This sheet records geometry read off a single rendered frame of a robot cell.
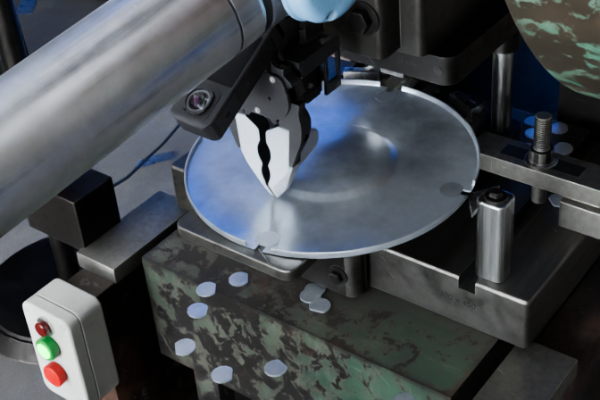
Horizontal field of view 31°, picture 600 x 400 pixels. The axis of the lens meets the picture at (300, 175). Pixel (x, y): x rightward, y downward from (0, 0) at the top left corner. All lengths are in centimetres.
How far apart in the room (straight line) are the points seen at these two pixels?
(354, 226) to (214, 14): 37
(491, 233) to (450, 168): 8
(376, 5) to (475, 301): 30
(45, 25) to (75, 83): 264
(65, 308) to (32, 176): 58
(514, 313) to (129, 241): 45
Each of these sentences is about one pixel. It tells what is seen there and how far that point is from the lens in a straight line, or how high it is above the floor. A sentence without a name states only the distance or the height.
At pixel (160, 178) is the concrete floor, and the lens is 250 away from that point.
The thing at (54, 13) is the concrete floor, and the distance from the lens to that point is 334.
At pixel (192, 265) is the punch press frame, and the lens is 120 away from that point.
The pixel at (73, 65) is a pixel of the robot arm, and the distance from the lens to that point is 65.
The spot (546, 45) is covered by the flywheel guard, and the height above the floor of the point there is 107.
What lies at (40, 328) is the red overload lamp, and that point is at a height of 61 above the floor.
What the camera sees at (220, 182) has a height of 78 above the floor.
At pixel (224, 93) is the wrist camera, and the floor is 94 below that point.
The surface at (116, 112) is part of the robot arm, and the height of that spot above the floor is 106.
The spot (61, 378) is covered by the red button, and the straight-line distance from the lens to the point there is 125.
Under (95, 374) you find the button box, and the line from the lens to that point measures 125.
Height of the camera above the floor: 139
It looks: 35 degrees down
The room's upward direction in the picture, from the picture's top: 5 degrees counter-clockwise
